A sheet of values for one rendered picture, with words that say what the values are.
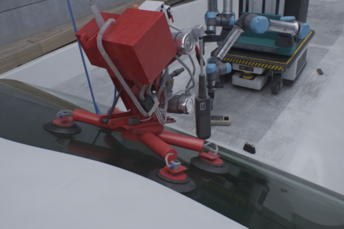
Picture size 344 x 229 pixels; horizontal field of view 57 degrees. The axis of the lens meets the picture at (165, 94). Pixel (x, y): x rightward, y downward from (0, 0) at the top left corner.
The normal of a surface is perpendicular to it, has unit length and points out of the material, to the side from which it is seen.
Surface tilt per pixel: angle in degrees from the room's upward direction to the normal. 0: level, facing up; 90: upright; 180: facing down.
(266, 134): 0
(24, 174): 21
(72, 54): 90
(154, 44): 90
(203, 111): 90
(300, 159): 8
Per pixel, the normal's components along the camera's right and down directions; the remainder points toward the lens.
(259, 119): -0.08, -0.87
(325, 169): 0.20, -0.73
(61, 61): 0.75, 0.27
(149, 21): -0.28, -0.67
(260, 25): 0.27, 0.41
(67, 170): 0.17, -0.96
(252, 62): -0.56, 0.44
